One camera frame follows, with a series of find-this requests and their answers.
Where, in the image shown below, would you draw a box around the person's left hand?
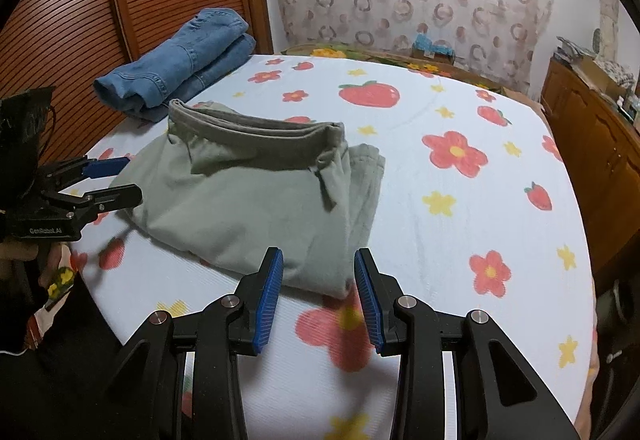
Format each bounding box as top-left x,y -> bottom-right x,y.
0,241 -> 62,288

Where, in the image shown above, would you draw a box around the wooden sideboard cabinet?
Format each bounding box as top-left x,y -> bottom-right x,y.
541,59 -> 639,274

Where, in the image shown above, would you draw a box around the cardboard box with blue cloth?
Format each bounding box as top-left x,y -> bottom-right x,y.
411,33 -> 456,65

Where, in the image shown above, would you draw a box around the folded blue jeans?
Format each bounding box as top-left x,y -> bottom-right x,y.
93,8 -> 256,122

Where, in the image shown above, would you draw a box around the cardboard box on cabinet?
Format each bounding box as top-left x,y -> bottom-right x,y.
570,56 -> 634,99

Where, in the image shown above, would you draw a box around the grey-green pants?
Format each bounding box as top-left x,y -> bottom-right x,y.
113,101 -> 385,299

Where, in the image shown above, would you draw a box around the brown louvered wardrobe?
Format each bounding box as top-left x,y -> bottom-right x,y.
0,0 -> 274,166

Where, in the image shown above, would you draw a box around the tied beige drape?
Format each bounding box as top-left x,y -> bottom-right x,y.
599,0 -> 620,61

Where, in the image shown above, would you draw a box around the floral pink blanket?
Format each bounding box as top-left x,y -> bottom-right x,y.
282,44 -> 547,122

